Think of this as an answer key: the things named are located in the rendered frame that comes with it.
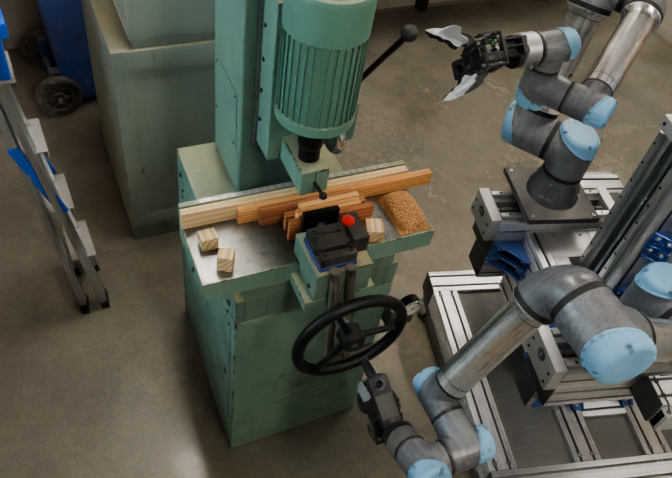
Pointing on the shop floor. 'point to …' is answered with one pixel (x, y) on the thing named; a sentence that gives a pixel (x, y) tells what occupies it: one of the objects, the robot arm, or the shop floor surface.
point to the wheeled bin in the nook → (59, 44)
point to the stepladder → (46, 185)
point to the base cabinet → (267, 363)
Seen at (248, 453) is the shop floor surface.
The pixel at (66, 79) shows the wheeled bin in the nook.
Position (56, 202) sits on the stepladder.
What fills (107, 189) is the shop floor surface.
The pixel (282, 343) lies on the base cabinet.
